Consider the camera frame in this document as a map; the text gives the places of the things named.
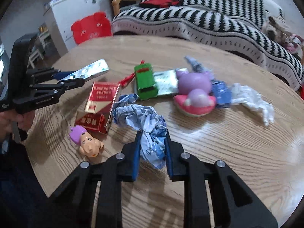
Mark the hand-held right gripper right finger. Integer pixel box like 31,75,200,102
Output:
164,131,278,228

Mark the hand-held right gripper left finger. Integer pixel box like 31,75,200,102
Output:
49,131,143,228

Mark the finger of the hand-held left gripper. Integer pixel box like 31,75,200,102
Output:
26,67,74,82
30,78,86,97

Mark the silver foil wrapper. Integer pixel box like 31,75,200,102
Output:
59,58,110,81

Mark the blue white paper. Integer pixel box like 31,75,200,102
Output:
114,94,168,170

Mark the white tissue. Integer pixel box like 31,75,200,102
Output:
230,83,275,126

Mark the person's left hand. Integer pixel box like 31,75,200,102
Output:
0,110,36,144

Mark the red cigarette box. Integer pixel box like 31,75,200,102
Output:
74,81,122,135

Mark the white stool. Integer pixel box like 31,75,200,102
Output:
27,32,51,68

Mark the pig toy with purple hat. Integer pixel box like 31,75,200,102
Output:
69,125,105,158

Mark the red ribbon strip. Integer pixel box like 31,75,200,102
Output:
118,60,145,87

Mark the red pig sticker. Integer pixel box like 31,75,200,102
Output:
71,12,112,45

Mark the white cabinet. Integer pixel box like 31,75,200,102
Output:
44,0,112,55

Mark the green toy car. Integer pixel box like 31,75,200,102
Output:
134,63,159,100

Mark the silver foil packet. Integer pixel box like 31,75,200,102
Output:
134,68,180,98

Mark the purple and pink plush toy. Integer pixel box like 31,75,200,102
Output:
173,68,217,117

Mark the blue crumpled wrapper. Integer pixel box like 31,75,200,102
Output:
210,81,232,108

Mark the grey blue wrapper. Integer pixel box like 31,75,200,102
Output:
184,56,214,76

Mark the person's dark clothing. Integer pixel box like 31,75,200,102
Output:
0,140,55,228

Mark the red cloth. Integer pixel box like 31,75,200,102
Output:
139,0,182,8

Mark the black white striped sofa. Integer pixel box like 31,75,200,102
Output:
111,0,304,100

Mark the beige plush dog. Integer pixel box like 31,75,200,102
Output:
261,15,292,44

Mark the pink printed pillow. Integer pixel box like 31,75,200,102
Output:
285,34,304,55

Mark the wooden frame sofa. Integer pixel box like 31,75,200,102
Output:
112,0,143,16

